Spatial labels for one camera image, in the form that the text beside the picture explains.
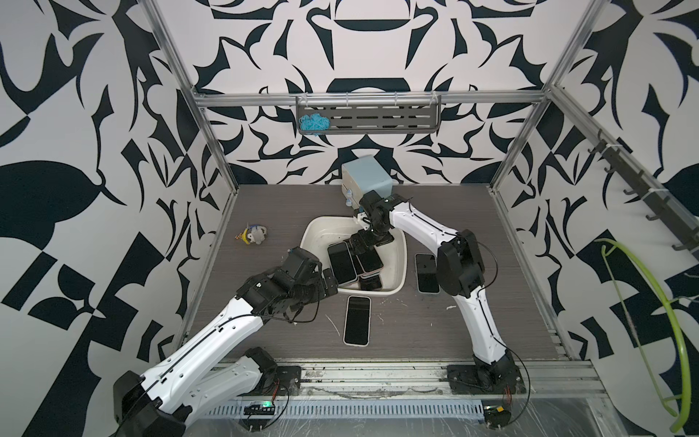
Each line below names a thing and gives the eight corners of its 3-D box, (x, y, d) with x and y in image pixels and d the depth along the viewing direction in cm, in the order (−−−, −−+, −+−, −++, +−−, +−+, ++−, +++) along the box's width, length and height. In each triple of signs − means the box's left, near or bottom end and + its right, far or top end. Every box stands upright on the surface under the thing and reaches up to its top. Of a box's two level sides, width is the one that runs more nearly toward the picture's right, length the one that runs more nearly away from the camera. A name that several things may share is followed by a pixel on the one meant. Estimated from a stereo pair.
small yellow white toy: (238, 245, 103) (234, 237, 99) (242, 232, 107) (238, 224, 103) (265, 245, 103) (261, 237, 99) (268, 232, 107) (264, 224, 103)
